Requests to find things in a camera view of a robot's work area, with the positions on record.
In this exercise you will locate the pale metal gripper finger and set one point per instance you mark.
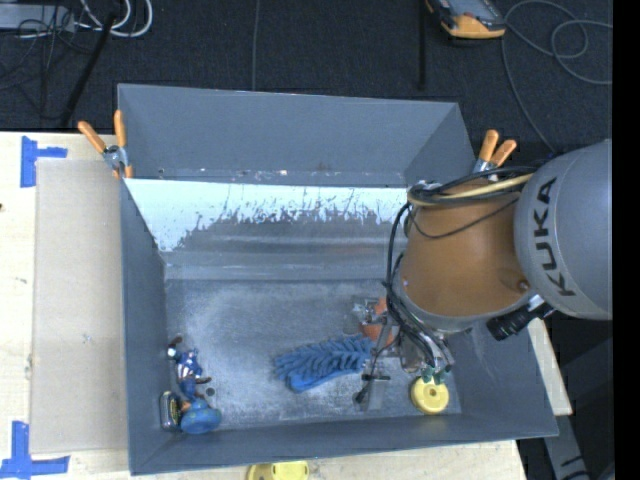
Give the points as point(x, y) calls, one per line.
point(384, 343)
point(375, 393)

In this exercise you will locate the orange and clear toy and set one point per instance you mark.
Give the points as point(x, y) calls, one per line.
point(372, 329)

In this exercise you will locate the blue fuzzy duster cloth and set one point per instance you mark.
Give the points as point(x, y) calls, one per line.
point(320, 365)

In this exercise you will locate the yellow flat disc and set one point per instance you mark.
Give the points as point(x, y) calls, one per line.
point(277, 470)

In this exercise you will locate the blue dome-shaped toy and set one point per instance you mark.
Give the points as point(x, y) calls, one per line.
point(200, 418)

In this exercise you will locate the blue toy action figure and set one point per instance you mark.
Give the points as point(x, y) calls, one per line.
point(189, 368)

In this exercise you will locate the small grey and yellow can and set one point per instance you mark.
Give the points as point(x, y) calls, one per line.
point(169, 410)

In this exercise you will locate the grey metal bin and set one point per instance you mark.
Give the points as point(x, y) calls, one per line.
point(280, 138)

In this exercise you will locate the pale wood flat board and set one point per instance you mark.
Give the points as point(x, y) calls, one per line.
point(75, 293)

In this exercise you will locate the black cylinder on white bracket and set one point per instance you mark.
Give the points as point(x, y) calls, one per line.
point(515, 320)

